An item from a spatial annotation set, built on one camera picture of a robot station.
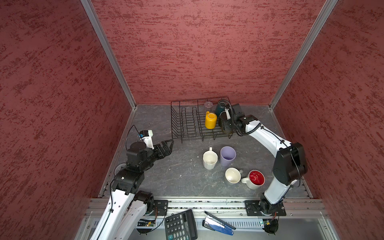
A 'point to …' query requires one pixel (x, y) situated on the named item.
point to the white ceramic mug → (210, 158)
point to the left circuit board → (142, 222)
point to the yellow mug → (210, 120)
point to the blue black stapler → (213, 223)
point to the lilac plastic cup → (227, 154)
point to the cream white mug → (233, 175)
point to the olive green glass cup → (226, 125)
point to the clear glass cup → (208, 105)
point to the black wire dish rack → (201, 118)
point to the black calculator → (181, 226)
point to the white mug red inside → (255, 179)
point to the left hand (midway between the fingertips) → (167, 146)
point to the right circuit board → (270, 225)
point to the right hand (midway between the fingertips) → (226, 125)
